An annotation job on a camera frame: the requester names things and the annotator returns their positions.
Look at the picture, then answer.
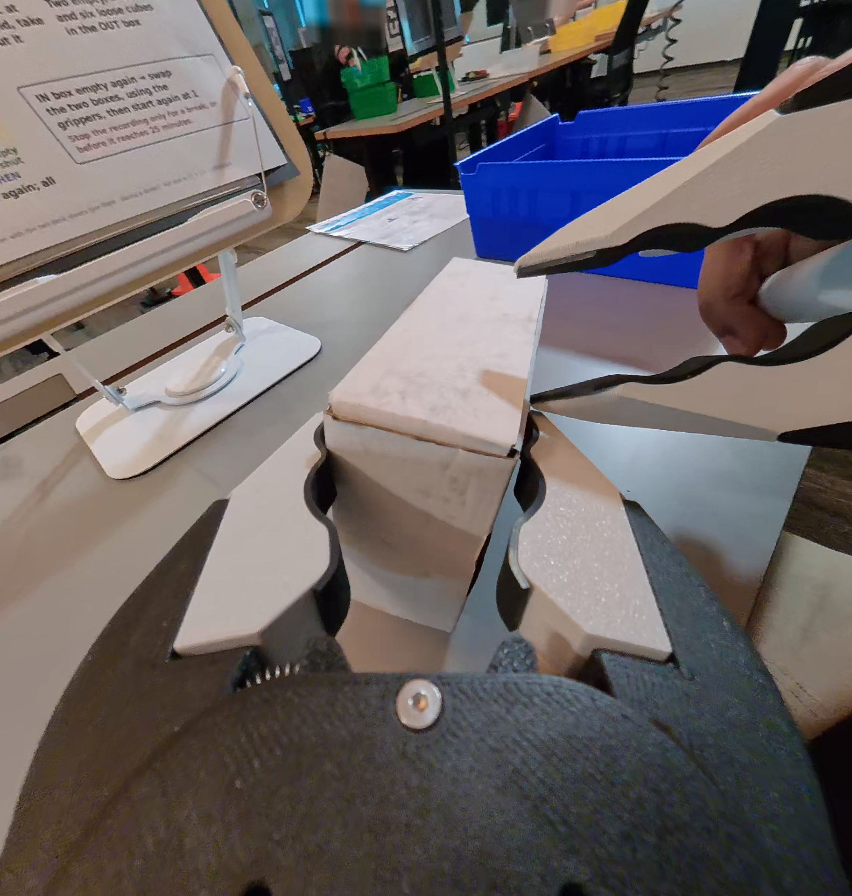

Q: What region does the grey desk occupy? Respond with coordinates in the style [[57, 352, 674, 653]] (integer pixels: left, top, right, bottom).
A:
[[0, 189, 813, 896]]

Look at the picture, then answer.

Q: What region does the white document stand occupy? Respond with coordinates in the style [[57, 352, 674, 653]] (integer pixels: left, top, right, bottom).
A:
[[0, 0, 323, 482]]

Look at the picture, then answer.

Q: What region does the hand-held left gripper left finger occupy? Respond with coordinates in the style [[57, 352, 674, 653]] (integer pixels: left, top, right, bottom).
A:
[[172, 413, 351, 659]]

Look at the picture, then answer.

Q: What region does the wood-topped table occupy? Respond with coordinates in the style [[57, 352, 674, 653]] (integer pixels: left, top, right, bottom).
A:
[[316, 28, 613, 142]]

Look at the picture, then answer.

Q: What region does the printed instruction sheet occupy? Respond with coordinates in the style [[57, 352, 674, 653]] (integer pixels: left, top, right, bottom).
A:
[[0, 0, 291, 278]]

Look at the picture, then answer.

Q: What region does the white cardboard mailer box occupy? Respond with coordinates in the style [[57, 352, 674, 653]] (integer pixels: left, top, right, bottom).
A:
[[323, 257, 550, 635]]

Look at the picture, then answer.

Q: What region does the blue plastic bin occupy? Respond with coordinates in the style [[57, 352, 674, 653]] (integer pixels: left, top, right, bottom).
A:
[[455, 91, 760, 290]]

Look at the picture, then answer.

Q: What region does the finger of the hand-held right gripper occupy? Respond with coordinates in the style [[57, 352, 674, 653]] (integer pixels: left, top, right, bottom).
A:
[[513, 90, 852, 281], [529, 307, 852, 443]]

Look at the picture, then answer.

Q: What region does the blue-edged paper sheet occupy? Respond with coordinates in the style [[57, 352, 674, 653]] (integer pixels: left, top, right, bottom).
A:
[[307, 189, 470, 253]]

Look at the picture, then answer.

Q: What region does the person's right hand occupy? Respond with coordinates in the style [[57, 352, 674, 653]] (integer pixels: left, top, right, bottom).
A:
[[697, 38, 852, 358]]

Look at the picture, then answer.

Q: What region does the small green bin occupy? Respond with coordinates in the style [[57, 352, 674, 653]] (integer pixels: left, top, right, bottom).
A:
[[339, 56, 400, 121]]

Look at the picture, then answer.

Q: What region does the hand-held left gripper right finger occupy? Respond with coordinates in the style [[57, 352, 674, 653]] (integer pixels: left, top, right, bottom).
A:
[[496, 412, 673, 678]]

